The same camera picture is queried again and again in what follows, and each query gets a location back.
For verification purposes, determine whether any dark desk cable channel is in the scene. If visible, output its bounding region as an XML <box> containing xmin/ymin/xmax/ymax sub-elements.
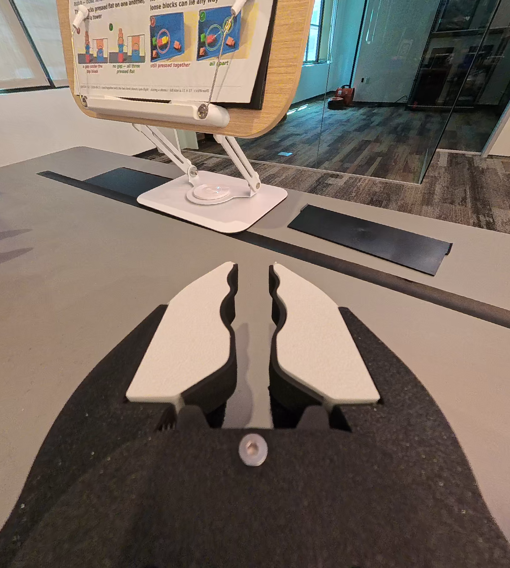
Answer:
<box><xmin>38</xmin><ymin>171</ymin><xmax>510</xmax><ymax>338</ymax></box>

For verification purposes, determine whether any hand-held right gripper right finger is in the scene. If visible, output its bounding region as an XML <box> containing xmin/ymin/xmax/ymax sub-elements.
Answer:
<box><xmin>268</xmin><ymin>261</ymin><xmax>381</xmax><ymax>418</ymax></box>

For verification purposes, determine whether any red floor blower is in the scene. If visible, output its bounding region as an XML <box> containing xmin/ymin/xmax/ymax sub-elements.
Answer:
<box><xmin>327</xmin><ymin>84</ymin><xmax>357</xmax><ymax>110</ymax></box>

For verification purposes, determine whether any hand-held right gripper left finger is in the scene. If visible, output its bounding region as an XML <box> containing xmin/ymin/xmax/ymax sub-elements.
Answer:
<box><xmin>124</xmin><ymin>261</ymin><xmax>239</xmax><ymax>417</ymax></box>

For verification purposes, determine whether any wooden document stand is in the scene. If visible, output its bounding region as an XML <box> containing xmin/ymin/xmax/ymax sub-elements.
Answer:
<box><xmin>56</xmin><ymin>0</ymin><xmax>316</xmax><ymax>234</ymax></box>

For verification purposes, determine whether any black cable tray lid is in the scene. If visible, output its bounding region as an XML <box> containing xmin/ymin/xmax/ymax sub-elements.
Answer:
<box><xmin>287</xmin><ymin>203</ymin><xmax>454</xmax><ymax>277</ymax></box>
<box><xmin>84</xmin><ymin>167</ymin><xmax>172</xmax><ymax>197</ymax></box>

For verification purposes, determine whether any printed instruction sheet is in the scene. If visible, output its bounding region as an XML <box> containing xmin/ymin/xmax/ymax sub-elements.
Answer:
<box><xmin>66</xmin><ymin>0</ymin><xmax>278</xmax><ymax>105</ymax></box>

